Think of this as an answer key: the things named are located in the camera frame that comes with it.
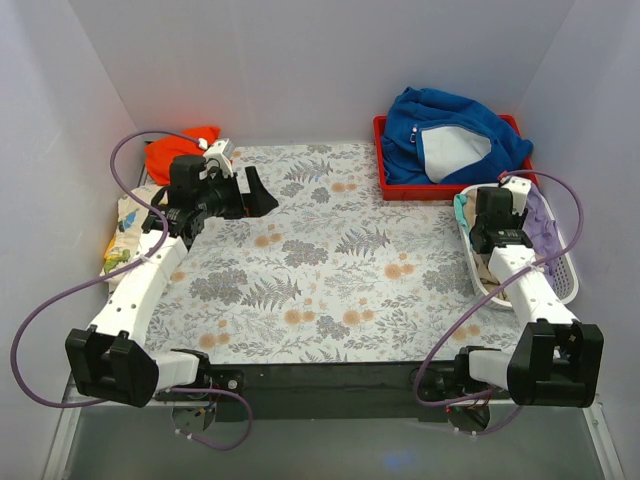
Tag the dinosaur print folded t shirt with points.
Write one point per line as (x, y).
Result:
(123, 245)

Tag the beige t shirt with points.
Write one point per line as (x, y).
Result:
(484, 282)

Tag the floral table cloth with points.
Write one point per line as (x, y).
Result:
(334, 274)

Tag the orange folded t shirt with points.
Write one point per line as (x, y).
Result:
(161, 153)

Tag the white perforated laundry basket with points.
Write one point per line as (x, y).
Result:
(565, 281)

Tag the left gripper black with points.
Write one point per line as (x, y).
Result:
(241, 195)

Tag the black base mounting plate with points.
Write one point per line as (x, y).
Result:
(364, 390)

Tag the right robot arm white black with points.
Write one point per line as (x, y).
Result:
(557, 359)

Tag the aluminium frame rail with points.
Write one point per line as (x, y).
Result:
(60, 458)

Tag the purple t shirt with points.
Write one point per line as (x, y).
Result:
(539, 226)

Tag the red plastic tray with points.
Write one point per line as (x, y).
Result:
(400, 187)

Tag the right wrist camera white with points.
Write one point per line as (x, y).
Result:
(519, 188)

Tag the teal t shirt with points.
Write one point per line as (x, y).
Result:
(464, 208)

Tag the blue white hoodie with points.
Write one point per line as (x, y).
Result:
(450, 135)

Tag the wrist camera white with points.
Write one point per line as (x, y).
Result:
(519, 188)
(218, 155)

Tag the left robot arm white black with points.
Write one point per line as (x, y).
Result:
(107, 359)

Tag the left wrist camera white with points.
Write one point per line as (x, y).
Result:
(218, 155)

